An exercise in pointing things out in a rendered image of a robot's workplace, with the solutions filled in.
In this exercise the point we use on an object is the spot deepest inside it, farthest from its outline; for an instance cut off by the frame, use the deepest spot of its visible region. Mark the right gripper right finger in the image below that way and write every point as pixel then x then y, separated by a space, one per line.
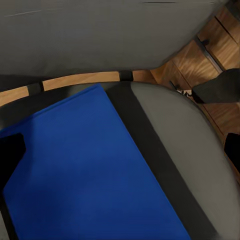
pixel 232 149

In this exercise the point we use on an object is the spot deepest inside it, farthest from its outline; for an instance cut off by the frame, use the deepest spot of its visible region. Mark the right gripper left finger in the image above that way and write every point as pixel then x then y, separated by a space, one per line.
pixel 12 149

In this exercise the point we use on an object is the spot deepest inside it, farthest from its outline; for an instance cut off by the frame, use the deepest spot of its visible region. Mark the bookcase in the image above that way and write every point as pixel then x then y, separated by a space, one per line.
pixel 159 73

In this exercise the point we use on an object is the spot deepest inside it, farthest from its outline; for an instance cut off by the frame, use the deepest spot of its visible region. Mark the swivel chair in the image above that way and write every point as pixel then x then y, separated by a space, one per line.
pixel 42 40

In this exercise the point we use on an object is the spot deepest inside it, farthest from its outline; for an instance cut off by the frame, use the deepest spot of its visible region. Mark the folder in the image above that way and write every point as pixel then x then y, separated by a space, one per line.
pixel 83 177

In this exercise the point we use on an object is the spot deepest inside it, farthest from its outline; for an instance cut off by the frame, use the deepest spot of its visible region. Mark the cabinet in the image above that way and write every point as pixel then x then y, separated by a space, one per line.
pixel 215 49

